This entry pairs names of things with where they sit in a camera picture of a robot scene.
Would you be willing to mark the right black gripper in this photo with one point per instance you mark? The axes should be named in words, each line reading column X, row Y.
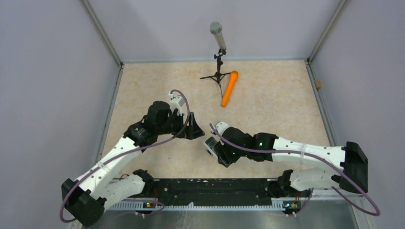
column 224, row 157

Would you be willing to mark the small tan wall knob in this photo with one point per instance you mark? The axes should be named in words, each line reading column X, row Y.
column 317, row 84

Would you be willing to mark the black tripod mic stand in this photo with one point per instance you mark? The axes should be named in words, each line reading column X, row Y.
column 218, row 76

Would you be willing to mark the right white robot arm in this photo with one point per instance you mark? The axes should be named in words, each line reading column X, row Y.
column 343, row 166

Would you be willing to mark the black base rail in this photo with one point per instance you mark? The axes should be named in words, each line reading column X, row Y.
column 223, row 192

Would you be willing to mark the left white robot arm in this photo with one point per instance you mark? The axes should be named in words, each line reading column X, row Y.
column 87, row 198

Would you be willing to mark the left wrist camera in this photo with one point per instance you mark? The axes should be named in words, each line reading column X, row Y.
column 176, row 102

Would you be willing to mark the grey microphone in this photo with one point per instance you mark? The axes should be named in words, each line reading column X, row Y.
column 216, row 31

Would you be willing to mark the white cable duct strip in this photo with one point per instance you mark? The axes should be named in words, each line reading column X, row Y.
column 138, row 206

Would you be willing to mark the orange microphone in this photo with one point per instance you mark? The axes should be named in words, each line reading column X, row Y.
column 232, row 79

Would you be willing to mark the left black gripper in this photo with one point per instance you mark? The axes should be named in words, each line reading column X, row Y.
column 193, row 130

